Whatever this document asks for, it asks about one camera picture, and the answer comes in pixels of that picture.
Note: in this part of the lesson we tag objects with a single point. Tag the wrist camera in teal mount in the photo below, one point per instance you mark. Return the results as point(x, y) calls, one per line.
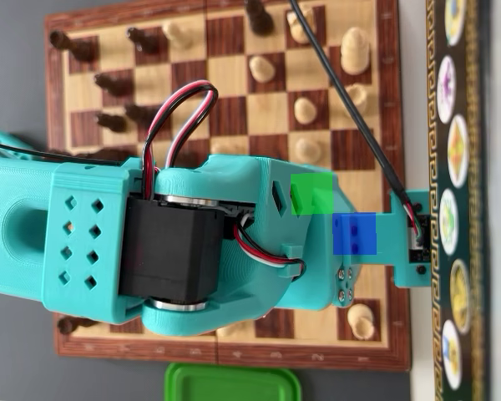
point(403, 267)

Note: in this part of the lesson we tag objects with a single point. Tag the green plastic container lid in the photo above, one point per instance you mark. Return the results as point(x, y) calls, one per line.
point(234, 384)

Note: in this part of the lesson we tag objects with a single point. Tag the light wooden king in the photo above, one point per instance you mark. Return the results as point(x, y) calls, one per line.
point(354, 52)

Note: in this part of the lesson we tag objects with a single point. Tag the wooden folding chessboard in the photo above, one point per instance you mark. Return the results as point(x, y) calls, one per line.
point(229, 67)

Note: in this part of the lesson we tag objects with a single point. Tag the light wooden knight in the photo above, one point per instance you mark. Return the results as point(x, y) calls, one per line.
point(296, 29)

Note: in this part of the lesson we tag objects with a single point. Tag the teal printed robot arm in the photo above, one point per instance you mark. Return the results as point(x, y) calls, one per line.
point(25, 234)

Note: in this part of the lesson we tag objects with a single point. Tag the teal printed gripper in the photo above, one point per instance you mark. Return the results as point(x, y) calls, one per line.
point(346, 284)

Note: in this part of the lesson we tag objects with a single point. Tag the light wooden rook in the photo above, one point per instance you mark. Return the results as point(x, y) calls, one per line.
point(358, 98)
point(360, 321)

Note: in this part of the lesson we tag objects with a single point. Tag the dark wooden rook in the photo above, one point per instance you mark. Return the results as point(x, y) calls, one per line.
point(67, 325)
point(77, 48)

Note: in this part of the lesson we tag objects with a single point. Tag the dark box with round pictures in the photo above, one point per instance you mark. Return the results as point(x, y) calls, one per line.
point(478, 209)

